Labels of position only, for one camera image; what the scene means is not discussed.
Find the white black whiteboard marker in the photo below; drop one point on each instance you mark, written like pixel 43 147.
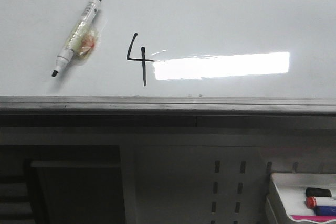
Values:
pixel 74 44

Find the white whiteboard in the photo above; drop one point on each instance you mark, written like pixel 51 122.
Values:
pixel 274 56

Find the white pegboard panel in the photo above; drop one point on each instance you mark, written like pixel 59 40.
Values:
pixel 177 179

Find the white plastic tray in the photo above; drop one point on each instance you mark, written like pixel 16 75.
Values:
pixel 287 195

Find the red capped marker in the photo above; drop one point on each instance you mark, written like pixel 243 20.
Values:
pixel 312 202

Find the blue marker in tray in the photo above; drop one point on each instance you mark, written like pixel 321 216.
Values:
pixel 325 210

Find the pink white eraser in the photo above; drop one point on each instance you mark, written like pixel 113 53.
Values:
pixel 318 219

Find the dark cabinet frame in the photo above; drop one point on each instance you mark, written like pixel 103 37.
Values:
pixel 61 184

